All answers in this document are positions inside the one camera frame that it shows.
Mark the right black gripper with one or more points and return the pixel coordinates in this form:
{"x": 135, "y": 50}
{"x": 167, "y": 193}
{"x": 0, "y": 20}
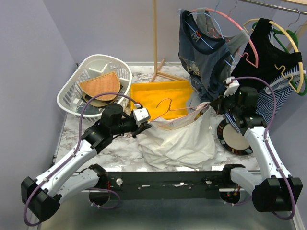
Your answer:
{"x": 220, "y": 102}

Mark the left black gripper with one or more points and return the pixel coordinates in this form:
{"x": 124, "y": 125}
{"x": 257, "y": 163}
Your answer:
{"x": 144, "y": 126}

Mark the white tank top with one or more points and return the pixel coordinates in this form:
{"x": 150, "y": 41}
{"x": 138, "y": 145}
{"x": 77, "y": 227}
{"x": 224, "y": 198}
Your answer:
{"x": 183, "y": 142}

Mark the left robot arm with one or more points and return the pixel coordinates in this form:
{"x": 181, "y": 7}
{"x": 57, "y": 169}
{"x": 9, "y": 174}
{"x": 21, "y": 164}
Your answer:
{"x": 44, "y": 194}

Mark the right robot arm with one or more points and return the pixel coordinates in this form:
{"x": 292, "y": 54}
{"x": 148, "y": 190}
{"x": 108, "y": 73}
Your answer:
{"x": 277, "y": 190}

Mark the blue white striped top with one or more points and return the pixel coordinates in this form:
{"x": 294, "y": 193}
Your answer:
{"x": 266, "y": 103}

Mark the thick pink hanger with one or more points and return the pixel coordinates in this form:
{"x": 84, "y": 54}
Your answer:
{"x": 234, "y": 42}

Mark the blue tank top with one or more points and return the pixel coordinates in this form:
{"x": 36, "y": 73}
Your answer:
{"x": 203, "y": 64}

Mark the black tank top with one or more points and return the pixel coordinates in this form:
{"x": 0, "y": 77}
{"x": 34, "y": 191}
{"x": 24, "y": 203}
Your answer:
{"x": 272, "y": 61}

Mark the grey tank top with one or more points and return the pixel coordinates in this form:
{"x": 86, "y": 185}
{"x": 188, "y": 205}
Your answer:
{"x": 194, "y": 99}

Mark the white plastic hanger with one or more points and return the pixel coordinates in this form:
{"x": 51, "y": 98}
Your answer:
{"x": 281, "y": 82}

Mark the green hanger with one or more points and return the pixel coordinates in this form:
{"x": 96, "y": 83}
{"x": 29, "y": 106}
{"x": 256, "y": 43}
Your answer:
{"x": 301, "y": 87}

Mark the yellow plastic tray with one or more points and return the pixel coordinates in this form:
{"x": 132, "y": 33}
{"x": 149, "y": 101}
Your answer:
{"x": 166, "y": 99}

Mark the round black cream plate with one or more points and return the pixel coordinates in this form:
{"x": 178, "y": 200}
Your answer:
{"x": 231, "y": 140}

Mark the orange wicker fan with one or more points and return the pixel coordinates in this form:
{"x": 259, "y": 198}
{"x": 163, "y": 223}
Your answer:
{"x": 102, "y": 84}

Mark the wooden rack stand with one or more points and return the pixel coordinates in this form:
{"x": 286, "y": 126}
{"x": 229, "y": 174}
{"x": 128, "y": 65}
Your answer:
{"x": 159, "y": 65}

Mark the white laundry basket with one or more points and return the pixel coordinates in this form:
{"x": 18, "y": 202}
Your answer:
{"x": 71, "y": 98}

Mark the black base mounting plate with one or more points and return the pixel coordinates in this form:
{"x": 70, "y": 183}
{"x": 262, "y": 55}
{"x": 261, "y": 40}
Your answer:
{"x": 165, "y": 185}

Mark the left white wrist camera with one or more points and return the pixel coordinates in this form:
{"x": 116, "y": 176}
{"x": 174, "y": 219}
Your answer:
{"x": 140, "y": 114}

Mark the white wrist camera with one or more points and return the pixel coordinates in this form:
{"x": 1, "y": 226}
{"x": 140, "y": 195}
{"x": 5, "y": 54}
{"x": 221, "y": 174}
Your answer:
{"x": 232, "y": 86}
{"x": 140, "y": 114}

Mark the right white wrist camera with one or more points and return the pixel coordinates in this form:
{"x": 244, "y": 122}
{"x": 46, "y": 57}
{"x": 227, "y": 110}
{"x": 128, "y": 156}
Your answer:
{"x": 232, "y": 86}

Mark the light blue wire hanger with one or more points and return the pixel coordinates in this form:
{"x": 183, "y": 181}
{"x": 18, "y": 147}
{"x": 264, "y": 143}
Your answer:
{"x": 215, "y": 29}

